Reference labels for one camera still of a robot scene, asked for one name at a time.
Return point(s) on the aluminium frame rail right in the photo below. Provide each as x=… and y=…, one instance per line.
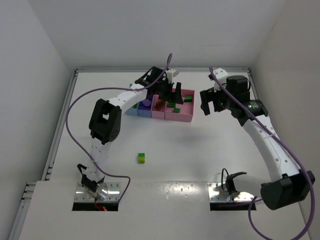
x=264, y=138

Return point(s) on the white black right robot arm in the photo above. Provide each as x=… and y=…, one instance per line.
x=287, y=184

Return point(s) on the metal base plate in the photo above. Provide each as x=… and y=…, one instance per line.
x=106, y=192
x=217, y=195

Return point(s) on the large pink bin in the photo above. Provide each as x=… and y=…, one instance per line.
x=186, y=109

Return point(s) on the aluminium frame rail left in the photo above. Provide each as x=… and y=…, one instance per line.
x=45, y=141

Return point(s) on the green lime lego pair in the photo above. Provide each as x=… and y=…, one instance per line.
x=141, y=158

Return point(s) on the orange brown lego plate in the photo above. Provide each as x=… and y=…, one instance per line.
x=159, y=105

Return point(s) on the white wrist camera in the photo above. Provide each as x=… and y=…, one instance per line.
x=171, y=74
x=221, y=75

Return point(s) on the light blue bin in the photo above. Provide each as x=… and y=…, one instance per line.
x=132, y=112

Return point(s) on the purple decorated lego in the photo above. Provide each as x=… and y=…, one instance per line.
x=146, y=104

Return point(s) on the small pink bin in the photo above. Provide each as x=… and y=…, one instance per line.
x=157, y=114

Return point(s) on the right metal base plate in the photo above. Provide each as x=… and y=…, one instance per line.
x=217, y=195

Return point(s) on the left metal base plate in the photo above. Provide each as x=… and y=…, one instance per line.
x=106, y=192

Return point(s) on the dark green sloped lego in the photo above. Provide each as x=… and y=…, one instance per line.
x=188, y=99

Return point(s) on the dark blue bin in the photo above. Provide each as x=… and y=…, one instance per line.
x=144, y=112

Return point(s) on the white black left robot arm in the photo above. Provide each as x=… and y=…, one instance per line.
x=106, y=117

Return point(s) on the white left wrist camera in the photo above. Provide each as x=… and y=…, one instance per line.
x=171, y=74

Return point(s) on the dark green square lego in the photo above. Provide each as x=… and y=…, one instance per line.
x=171, y=104

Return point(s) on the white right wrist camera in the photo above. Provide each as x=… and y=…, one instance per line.
x=221, y=75

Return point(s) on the small dark green lego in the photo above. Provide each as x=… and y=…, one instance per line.
x=176, y=110

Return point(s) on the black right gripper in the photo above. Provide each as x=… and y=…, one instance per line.
x=211, y=96

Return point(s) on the aluminium frame rail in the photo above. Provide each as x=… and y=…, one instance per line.
x=45, y=141
x=264, y=138

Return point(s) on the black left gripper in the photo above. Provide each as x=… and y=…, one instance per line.
x=169, y=88

